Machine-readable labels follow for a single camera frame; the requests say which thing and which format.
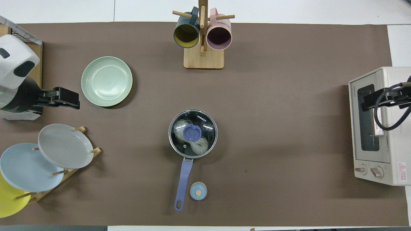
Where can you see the marble patterned panel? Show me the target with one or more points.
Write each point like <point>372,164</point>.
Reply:
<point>22,30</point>

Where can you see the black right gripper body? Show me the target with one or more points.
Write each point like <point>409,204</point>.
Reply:
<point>401,96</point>

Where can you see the light wooden shelf board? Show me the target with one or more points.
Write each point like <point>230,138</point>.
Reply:
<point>4,30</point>

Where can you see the pink mug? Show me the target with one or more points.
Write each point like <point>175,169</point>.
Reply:
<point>219,38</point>

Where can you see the wooden mug tree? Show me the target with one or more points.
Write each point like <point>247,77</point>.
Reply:
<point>204,61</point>

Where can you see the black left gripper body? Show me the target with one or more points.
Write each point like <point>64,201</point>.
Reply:
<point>48,98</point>

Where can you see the beige toaster oven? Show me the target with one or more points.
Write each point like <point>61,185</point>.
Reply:
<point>395,154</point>

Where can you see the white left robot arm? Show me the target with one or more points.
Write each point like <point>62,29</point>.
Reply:
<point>16,64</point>

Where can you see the glass lid blue knob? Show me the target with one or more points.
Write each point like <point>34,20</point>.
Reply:
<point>192,133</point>

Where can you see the brown table mat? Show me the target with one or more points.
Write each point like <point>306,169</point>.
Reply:
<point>257,192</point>

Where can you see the light green plate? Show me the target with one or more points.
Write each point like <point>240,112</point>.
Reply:
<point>106,81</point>

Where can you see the dark teal mug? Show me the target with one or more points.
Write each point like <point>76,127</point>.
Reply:
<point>186,35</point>

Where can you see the wooden plate rack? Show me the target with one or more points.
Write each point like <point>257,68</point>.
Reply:
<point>41,194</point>

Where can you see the yellow plate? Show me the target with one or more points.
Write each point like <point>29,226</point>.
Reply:
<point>8,202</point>

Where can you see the white vermicelli bundle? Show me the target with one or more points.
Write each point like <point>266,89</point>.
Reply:
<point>199,146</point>

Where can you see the small blue jar wooden knob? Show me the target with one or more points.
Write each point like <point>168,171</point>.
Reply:
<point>198,191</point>

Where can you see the grey plate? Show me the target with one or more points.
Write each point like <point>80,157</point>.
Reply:
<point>65,146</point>

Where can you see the light blue plate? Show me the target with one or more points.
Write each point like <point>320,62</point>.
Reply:
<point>25,168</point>

